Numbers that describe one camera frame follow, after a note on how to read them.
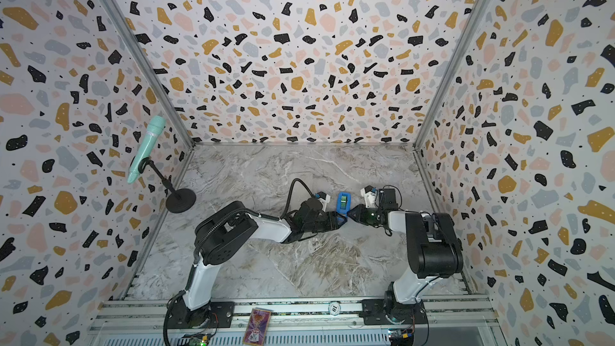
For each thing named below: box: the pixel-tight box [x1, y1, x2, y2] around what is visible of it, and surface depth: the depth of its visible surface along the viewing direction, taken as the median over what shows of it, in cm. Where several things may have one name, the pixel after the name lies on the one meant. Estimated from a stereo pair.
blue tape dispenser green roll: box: [336, 191, 352, 214], surface depth 98 cm
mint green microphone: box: [126, 115, 167, 184], surface depth 78 cm
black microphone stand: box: [137, 156, 197, 214], surface depth 101 cm
